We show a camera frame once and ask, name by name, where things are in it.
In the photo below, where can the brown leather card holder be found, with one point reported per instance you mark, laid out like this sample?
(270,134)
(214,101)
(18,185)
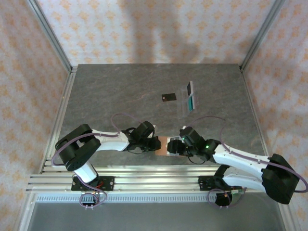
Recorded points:
(162,145)

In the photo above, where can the clear acrylic card stand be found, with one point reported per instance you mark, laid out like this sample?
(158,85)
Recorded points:
(183,106)

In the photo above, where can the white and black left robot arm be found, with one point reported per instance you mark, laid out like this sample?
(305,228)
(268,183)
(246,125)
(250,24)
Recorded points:
(108,143)

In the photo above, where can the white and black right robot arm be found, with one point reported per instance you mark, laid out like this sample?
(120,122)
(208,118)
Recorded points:
(240,158)

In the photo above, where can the teal card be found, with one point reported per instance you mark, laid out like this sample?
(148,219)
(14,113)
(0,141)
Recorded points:
(191,103)

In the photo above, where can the black card with red dot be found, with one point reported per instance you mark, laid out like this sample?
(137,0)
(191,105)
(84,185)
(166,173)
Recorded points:
(169,97)

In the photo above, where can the aluminium mounting rails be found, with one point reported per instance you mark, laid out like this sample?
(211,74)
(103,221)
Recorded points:
(156,180)

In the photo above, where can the grey metal panel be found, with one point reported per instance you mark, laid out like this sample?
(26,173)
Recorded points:
(156,216)

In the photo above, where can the patterned backdrop cloth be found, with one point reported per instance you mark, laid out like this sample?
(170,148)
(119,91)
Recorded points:
(192,31)
(288,72)
(19,96)

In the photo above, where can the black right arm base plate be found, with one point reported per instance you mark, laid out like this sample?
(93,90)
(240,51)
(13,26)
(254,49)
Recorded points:
(204,183)

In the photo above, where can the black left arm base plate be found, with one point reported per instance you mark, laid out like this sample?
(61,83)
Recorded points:
(108,183)

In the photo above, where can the aluminium table side rail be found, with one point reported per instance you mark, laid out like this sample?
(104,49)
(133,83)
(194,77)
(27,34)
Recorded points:
(255,113)
(60,115)

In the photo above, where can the aluminium frame post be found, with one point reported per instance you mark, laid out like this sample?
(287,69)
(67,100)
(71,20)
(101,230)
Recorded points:
(51,36)
(262,33)

